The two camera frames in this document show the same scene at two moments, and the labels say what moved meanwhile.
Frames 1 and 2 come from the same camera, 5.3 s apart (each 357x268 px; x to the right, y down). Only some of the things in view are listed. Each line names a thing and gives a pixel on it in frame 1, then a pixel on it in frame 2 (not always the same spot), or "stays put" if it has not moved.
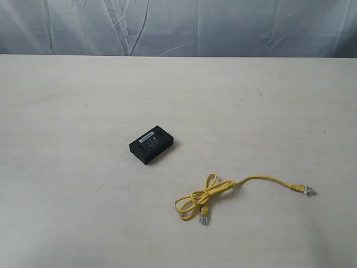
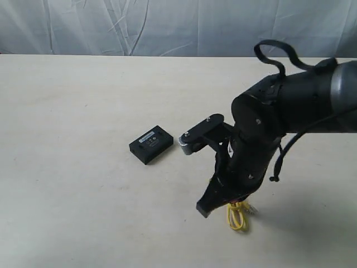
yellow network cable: x=196 y=203 -> x=237 y=215
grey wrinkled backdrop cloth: x=276 y=28 stays put
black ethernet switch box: x=151 y=144 stays put
